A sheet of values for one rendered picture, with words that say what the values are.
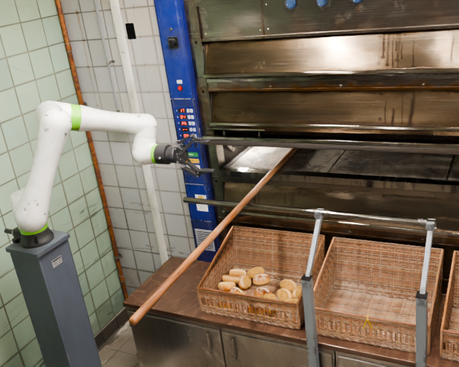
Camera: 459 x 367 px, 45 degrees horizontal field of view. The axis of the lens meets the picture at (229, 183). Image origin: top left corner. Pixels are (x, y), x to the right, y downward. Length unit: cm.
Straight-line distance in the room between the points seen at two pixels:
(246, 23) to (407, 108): 87
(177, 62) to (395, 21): 112
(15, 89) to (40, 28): 39
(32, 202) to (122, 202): 132
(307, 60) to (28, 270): 161
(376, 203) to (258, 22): 107
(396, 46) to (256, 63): 68
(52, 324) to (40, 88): 131
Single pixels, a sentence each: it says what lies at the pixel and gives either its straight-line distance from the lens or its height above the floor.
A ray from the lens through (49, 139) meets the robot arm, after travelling 232.
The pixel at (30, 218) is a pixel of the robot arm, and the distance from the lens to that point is 240.
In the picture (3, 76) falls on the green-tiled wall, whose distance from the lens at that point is 314.
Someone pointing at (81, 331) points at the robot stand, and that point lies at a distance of 288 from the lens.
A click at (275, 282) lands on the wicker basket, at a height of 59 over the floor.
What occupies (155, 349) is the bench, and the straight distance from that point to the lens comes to 331.
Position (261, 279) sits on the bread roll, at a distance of 309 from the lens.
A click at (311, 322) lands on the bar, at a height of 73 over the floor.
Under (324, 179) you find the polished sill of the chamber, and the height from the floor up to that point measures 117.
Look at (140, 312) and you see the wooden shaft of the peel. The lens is 198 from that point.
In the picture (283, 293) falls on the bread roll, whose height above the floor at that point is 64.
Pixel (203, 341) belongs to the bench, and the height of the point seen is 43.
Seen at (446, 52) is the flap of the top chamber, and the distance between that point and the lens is 259.
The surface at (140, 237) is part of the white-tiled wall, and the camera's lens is 368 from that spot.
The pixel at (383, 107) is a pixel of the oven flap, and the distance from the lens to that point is 269.
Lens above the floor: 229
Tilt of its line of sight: 22 degrees down
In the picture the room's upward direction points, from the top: 8 degrees counter-clockwise
